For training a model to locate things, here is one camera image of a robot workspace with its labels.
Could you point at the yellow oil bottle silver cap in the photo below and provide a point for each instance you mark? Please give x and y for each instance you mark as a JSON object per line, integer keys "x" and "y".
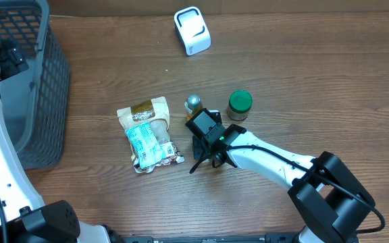
{"x": 193, "y": 105}

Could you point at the white red snack packet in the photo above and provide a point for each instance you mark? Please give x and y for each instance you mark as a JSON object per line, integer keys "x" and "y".
{"x": 173, "y": 157}

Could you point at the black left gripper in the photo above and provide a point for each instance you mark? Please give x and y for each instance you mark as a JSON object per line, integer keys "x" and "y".
{"x": 10, "y": 57}

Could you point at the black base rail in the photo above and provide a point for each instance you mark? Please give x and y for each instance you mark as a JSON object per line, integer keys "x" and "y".
{"x": 214, "y": 239}

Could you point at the green lid white jar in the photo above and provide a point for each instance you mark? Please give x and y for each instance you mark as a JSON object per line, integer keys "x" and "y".
{"x": 239, "y": 105}

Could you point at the grey plastic mesh basket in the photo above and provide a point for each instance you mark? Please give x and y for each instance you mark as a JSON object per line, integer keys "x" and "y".
{"x": 35, "y": 101}

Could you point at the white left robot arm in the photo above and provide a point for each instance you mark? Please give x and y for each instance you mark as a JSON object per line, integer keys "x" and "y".
{"x": 24, "y": 217}

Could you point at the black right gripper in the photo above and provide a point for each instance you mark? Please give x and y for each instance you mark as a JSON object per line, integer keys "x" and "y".
{"x": 201, "y": 153}

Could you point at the white barcode scanner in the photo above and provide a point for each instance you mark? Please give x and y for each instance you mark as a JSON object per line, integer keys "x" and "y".
{"x": 192, "y": 30}

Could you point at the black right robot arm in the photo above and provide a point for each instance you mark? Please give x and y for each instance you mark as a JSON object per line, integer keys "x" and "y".
{"x": 329, "y": 198}

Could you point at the teal large tissue pack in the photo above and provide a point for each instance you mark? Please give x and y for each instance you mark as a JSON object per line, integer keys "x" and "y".
{"x": 145, "y": 144}

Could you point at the clear brown snack bag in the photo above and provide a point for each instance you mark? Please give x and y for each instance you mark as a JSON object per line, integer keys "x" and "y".
{"x": 154, "y": 111}

